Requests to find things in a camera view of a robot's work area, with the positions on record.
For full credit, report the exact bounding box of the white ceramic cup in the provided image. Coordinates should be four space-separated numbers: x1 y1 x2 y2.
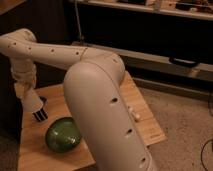
21 88 43 113

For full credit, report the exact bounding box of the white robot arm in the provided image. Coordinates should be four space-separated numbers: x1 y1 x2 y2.
0 29 157 171

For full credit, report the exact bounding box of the wooden folding table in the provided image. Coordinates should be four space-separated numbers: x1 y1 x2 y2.
18 73 166 171

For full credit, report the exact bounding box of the metal stand pole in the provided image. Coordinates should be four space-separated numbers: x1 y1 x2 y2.
74 0 84 45

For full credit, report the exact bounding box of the grey case with handle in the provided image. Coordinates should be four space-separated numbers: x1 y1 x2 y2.
71 41 213 83

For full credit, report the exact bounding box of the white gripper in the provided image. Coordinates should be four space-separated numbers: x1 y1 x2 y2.
11 65 37 99

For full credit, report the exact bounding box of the cluttered wall shelf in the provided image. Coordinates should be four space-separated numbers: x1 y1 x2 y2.
68 0 213 21

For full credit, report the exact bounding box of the green ceramic bowl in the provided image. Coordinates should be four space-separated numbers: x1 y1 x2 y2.
45 117 82 153

